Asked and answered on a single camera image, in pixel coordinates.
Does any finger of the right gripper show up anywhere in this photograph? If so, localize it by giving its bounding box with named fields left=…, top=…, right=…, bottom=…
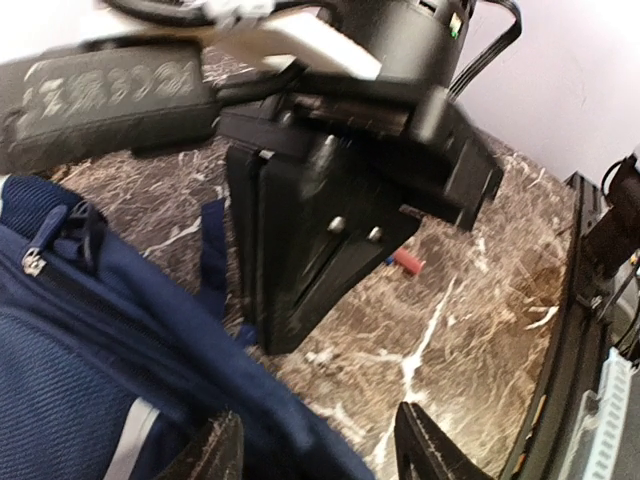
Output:
left=226, top=145, right=273, bottom=345
left=257, top=135, right=419, bottom=353

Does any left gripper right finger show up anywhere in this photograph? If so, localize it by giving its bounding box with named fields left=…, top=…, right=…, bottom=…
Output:
left=394, top=402, right=492, bottom=480

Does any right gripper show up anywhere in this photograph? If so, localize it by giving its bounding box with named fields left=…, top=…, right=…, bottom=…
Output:
left=219, top=1, right=503, bottom=230

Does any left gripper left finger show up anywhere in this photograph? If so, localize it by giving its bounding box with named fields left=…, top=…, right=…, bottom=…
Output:
left=157, top=412, right=244, bottom=480

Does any white marker purple cap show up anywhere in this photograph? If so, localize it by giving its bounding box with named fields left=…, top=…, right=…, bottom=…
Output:
left=385, top=248, right=425, bottom=276

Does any navy blue student backpack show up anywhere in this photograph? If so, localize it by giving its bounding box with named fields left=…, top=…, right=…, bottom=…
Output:
left=1, top=175, right=372, bottom=479

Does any white slotted cable duct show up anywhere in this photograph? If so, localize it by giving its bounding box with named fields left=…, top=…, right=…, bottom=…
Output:
left=559, top=347, right=637, bottom=480

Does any black front rail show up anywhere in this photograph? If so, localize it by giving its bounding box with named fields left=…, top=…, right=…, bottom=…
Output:
left=500, top=173, right=632, bottom=479

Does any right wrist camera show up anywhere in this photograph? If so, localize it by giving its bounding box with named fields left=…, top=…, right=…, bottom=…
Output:
left=0, top=9, right=386, bottom=174

